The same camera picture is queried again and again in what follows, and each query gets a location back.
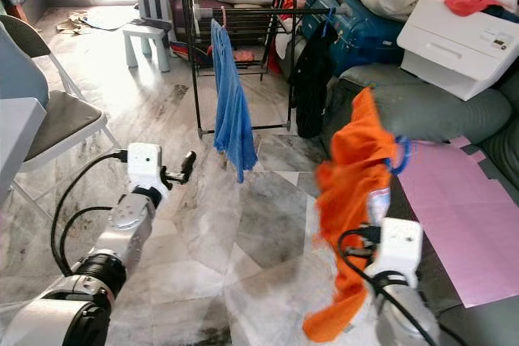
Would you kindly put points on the green sofa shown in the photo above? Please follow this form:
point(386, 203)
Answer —
point(422, 115)

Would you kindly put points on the beige crumpled cloth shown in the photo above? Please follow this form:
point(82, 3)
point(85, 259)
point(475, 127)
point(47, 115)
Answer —
point(71, 26)

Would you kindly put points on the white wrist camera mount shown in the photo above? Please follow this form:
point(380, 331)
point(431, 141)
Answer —
point(146, 168)
point(397, 249)

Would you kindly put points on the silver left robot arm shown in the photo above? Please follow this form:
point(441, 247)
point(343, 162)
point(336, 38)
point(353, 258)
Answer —
point(130, 224)

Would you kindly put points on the black metal drying rack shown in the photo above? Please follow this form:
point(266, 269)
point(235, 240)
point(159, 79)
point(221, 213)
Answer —
point(259, 11)

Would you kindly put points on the black garment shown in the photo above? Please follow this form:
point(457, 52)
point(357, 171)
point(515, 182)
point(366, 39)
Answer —
point(312, 79)

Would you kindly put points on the pink plastic hanger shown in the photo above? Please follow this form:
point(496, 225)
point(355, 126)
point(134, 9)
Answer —
point(224, 15)

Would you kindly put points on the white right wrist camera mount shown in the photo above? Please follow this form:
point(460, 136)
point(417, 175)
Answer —
point(397, 249)

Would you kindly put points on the purple cushioned seat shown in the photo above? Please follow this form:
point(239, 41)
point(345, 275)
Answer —
point(185, 30)

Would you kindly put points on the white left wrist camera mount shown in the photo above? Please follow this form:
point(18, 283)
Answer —
point(146, 168)

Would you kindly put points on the red garment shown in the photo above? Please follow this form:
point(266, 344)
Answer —
point(466, 2)

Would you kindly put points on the orange T-shirt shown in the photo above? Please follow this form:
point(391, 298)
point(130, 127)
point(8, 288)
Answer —
point(353, 192)

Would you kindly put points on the blue T-shirt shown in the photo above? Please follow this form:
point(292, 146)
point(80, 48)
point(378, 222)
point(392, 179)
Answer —
point(235, 111)

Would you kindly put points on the pale blue folding table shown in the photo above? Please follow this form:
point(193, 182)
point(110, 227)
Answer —
point(20, 143)

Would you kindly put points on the white folding chair grey seat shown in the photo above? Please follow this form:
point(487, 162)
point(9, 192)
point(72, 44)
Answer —
point(69, 123)

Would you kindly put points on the blue flat cloth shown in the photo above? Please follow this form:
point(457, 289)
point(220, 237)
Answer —
point(97, 20)

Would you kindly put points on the blue plastic hanger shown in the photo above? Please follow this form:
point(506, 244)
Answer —
point(408, 155)

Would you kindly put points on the white appliance box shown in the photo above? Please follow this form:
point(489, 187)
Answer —
point(454, 46)

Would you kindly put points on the pink floor mat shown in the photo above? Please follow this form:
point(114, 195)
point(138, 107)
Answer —
point(454, 224)

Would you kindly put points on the blue-grey chair cushion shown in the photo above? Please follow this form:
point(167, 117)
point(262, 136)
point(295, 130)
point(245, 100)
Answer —
point(20, 58)

